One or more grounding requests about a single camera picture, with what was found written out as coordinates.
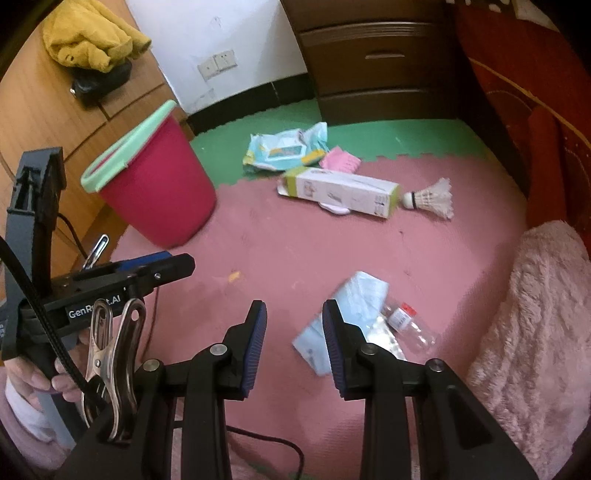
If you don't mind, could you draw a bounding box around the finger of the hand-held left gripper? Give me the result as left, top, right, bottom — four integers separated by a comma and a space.
113, 251, 195, 296

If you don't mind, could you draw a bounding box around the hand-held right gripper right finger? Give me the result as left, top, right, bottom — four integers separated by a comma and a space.
322, 299, 539, 480

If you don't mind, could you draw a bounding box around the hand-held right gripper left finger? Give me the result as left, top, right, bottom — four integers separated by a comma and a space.
55, 299, 269, 480

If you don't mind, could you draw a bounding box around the silver foil blister pack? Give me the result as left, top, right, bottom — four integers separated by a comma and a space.
367, 318, 407, 361

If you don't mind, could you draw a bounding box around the blue face mask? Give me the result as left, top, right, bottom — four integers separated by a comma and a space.
292, 271, 391, 376

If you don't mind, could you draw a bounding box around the clear plastic bottle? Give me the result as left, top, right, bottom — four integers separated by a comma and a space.
381, 298, 437, 355

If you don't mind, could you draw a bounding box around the red bucket with green rim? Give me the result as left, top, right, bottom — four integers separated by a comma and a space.
81, 100, 218, 247

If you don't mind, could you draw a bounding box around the blue yellow wet wipes packet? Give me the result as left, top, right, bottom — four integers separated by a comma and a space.
243, 122, 329, 172

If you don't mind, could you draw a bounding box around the white box with green end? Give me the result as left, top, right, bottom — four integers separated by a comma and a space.
277, 167, 400, 220

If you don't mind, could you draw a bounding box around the white feather shuttlecock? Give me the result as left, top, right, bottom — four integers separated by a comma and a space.
403, 178, 454, 221

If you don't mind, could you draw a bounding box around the pink paper note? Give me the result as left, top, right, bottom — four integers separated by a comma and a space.
320, 147, 361, 174

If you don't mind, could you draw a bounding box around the person's left hand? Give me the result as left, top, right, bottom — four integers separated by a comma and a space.
6, 354, 85, 404

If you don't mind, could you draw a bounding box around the metal spring clip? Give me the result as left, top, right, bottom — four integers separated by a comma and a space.
82, 298, 147, 444
81, 234, 110, 271

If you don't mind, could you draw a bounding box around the pink foam mat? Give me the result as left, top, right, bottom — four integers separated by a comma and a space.
106, 154, 532, 480

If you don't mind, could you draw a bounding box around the light wooden wardrobe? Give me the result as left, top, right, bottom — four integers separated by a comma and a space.
0, 0, 195, 324

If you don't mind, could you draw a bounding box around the black object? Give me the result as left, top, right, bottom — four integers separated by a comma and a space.
70, 60, 134, 109

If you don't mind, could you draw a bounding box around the pink fluffy blanket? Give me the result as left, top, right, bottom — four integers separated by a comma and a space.
466, 220, 591, 472

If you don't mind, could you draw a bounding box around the green foam mat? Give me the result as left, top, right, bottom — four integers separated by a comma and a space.
189, 99, 504, 185

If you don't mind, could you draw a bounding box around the yellow cloth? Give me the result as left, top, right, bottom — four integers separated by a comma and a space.
42, 0, 152, 72

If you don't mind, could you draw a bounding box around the dark brown drawer cabinet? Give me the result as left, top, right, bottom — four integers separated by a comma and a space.
281, 0, 485, 125

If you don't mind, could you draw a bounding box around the red patterned bed cover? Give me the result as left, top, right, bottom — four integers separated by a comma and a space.
443, 0, 591, 250

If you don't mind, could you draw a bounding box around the black braided cable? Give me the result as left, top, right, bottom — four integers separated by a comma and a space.
0, 235, 105, 407

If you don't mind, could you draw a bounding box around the thin black wire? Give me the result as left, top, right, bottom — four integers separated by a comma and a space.
58, 215, 305, 480

